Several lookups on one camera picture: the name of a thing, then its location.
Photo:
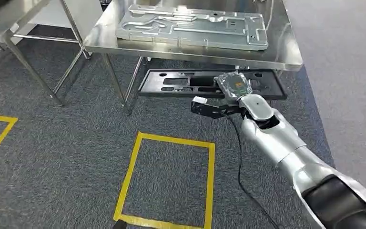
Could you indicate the black plastic plate with cutouts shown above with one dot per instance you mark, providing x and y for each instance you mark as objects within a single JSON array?
[{"x": 148, "y": 87}]

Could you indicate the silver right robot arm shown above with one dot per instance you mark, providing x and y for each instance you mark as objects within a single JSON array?
[{"x": 296, "y": 151}]

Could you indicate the grey metal part tray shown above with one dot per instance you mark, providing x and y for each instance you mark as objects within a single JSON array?
[{"x": 195, "y": 31}]

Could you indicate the steel table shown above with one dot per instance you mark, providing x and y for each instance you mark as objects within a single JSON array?
[
  {"x": 12, "y": 19},
  {"x": 281, "y": 47}
]

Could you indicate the black robot foot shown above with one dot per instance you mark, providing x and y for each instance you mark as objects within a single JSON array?
[{"x": 119, "y": 225}]

